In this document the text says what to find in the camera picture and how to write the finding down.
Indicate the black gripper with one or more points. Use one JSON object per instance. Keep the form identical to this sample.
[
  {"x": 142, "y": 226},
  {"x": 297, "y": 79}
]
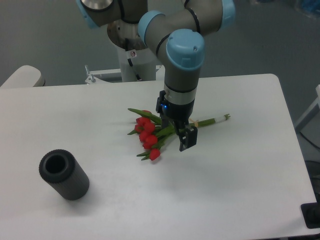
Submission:
[{"x": 179, "y": 115}]

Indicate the red tulip bouquet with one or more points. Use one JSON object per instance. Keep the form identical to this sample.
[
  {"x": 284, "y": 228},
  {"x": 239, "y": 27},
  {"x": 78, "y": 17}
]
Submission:
[{"x": 151, "y": 132}]

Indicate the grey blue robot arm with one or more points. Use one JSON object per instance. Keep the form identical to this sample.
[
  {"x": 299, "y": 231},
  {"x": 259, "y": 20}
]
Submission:
[{"x": 177, "y": 41}]

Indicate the dark grey ribbed vase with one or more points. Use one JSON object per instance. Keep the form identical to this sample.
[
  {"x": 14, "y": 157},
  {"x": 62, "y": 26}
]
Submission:
[{"x": 62, "y": 172}]

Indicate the black table corner device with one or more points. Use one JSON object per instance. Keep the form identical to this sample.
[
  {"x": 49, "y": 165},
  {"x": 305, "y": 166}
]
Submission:
[{"x": 311, "y": 215}]

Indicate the beige chair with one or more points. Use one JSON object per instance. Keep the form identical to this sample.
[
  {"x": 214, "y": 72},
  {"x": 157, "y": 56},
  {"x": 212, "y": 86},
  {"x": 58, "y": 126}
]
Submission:
[{"x": 24, "y": 77}]

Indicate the blue object top right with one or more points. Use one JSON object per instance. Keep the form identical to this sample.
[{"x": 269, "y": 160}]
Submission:
[{"x": 310, "y": 8}]

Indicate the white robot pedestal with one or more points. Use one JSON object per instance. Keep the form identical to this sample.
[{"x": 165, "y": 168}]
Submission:
[{"x": 136, "y": 61}]

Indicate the white metal base frame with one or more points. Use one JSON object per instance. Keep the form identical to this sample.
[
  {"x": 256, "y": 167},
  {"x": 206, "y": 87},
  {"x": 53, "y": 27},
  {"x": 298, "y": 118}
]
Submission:
[{"x": 114, "y": 75}]

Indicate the white furniture frame right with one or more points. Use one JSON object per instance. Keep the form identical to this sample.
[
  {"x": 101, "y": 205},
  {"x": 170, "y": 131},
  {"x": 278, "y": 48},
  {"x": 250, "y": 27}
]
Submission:
[{"x": 307, "y": 116}]

